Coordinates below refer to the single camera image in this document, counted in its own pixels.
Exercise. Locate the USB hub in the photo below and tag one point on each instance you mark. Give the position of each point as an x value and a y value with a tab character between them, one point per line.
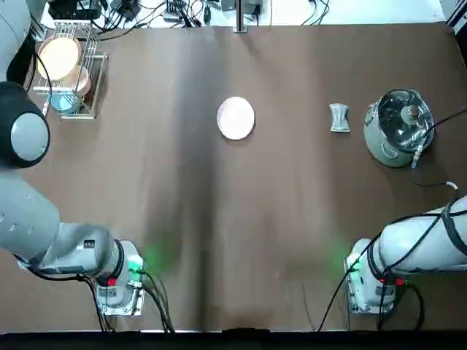
175	11

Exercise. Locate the blue bowl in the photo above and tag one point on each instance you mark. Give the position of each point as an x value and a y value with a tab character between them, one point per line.
63	104

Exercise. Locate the black power adapter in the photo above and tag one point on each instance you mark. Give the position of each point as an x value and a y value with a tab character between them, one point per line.
126	9

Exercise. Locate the black electronics box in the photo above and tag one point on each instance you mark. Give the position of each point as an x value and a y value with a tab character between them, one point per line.
73	8

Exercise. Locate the steel pot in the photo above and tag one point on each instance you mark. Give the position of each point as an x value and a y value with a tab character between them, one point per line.
379	146

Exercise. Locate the small pink bowl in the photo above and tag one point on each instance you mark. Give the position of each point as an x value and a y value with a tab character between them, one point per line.
83	82

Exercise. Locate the pink plate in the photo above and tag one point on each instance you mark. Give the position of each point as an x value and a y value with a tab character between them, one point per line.
236	118

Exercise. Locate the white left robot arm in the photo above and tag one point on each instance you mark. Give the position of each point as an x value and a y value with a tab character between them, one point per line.
29	218

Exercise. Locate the glass pot lid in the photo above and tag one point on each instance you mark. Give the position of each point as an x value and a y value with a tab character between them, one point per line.
394	116

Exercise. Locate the aluminium frame rail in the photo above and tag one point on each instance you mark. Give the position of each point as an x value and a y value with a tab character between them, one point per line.
38	18
458	16

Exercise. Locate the yellow plate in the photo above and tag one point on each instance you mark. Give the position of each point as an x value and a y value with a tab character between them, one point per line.
58	58

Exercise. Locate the aluminium post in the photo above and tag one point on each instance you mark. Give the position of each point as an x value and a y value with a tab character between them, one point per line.
240	18

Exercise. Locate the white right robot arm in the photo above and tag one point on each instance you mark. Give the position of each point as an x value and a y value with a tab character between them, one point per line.
419	240

